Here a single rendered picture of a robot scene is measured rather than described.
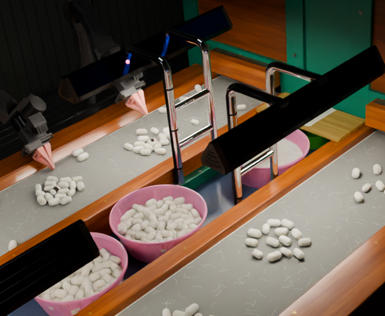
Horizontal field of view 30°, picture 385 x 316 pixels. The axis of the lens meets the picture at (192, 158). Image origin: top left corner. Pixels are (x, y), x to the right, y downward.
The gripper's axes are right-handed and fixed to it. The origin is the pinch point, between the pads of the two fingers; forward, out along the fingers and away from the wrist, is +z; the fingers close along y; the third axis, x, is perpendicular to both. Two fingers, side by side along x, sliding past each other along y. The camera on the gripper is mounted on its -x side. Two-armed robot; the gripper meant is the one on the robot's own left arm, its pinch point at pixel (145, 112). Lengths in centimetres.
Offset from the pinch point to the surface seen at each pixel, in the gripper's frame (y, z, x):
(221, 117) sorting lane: 21.7, 14.6, -2.7
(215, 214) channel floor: -12.5, 41.3, -17.0
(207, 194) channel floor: -6.8, 34.5, -11.2
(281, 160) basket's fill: 14.8, 39.5, -22.4
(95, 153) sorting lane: -19.4, 2.1, 7.9
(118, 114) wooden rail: -0.8, -7.7, 13.0
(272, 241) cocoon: -19, 57, -41
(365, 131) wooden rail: 39, 48, -34
